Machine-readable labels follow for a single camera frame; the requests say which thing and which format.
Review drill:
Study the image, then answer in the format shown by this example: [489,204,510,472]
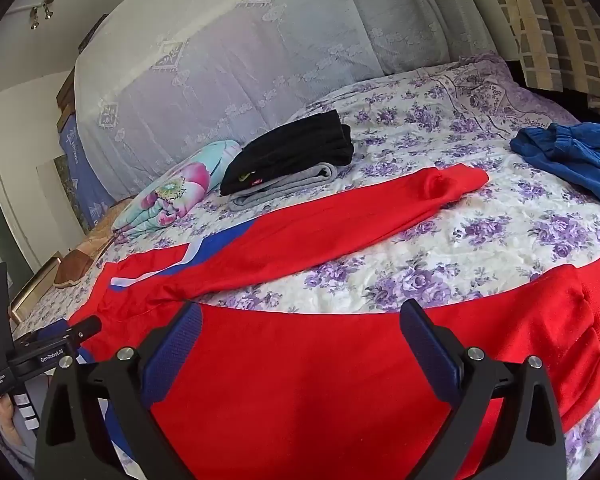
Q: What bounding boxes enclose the grey folded pants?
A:
[228,162,338,212]

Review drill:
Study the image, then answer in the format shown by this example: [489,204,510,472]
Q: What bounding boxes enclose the brown boxes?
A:
[56,67,79,132]

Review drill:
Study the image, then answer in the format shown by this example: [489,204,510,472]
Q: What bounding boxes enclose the black folded pants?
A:
[219,109,355,197]

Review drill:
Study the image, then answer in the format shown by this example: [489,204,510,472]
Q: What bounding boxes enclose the white lace cover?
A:
[74,0,496,201]

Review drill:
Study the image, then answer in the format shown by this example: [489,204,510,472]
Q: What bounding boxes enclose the blue patterned cloth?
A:
[59,115,117,233]

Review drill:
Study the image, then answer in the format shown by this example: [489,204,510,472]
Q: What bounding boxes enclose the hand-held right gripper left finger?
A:
[34,301,203,480]

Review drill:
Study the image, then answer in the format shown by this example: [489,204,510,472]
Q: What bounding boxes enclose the ceiling spot lamp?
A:
[28,0,56,30]

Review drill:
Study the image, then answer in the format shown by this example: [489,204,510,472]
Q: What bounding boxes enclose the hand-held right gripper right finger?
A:
[399,299,567,480]

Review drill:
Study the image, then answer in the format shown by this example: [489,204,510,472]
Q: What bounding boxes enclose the blue garment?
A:
[509,121,600,206]

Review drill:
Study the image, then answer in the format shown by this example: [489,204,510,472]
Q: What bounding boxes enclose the purple floral bedsheet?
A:
[10,52,600,480]

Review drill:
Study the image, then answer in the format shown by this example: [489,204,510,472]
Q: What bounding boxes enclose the checked curtain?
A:
[477,0,600,103]

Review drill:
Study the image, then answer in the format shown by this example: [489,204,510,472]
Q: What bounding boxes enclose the brown pillow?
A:
[55,240,113,289]

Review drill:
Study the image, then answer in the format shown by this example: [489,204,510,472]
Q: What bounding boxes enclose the orange blanket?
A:
[85,199,137,256]

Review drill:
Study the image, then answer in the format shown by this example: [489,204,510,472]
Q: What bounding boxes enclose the person's left hand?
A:
[0,400,35,450]

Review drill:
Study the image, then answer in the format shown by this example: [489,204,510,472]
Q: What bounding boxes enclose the wooden bed frame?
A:
[10,252,63,322]

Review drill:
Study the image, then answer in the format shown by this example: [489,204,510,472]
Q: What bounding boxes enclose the floral pastel pillow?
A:
[112,140,243,238]

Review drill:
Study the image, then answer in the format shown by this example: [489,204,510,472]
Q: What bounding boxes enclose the window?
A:
[0,155,35,301]

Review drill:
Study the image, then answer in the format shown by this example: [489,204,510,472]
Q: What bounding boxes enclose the red sweater with stripes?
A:
[67,162,600,480]

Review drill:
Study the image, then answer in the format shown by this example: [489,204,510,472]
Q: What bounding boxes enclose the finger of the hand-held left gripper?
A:
[12,316,102,356]

